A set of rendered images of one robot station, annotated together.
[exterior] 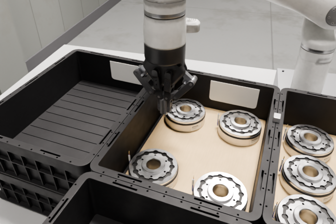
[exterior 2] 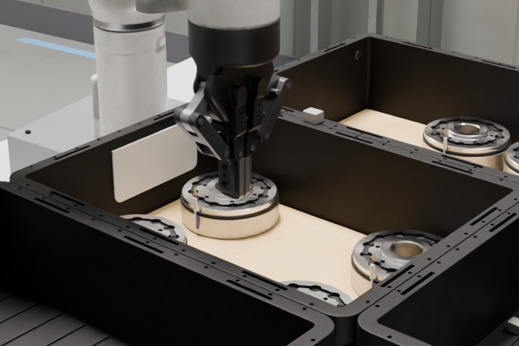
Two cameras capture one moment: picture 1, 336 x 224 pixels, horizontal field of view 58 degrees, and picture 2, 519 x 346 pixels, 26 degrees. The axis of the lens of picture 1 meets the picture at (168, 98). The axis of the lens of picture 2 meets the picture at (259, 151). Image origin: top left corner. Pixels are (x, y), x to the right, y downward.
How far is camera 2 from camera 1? 0.86 m
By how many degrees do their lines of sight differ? 62
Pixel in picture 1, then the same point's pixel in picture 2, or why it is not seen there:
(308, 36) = (118, 3)
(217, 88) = (127, 162)
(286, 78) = (58, 137)
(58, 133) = not seen: outside the picture
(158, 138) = not seen: hidden behind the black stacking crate
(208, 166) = (309, 272)
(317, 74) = (162, 72)
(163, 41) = (276, 2)
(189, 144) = not seen: hidden behind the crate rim
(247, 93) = (178, 140)
